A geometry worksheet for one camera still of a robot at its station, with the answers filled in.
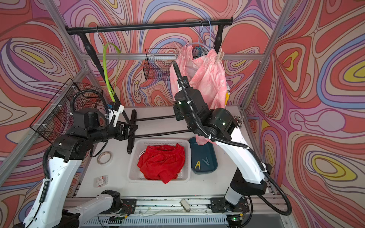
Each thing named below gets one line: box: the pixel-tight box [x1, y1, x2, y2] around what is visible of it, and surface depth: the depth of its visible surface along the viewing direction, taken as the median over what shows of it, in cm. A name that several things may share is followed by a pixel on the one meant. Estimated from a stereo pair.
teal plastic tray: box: [188, 136, 219, 175], surface depth 88 cm
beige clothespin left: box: [172, 40, 183, 54], surface depth 73 cm
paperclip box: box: [96, 175, 109, 187], surface depth 82 cm
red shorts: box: [136, 143, 186, 184], surface depth 81 cm
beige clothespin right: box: [217, 47, 225, 63], surface depth 52 cm
